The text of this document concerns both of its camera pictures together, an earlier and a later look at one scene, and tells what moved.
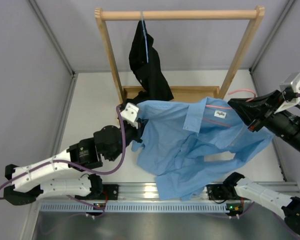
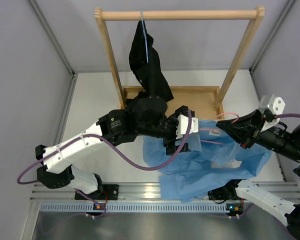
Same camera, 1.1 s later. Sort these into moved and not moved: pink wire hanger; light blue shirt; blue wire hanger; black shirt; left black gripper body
Moved: light blue shirt; pink wire hanger; left black gripper body
Not moved: blue wire hanger; black shirt
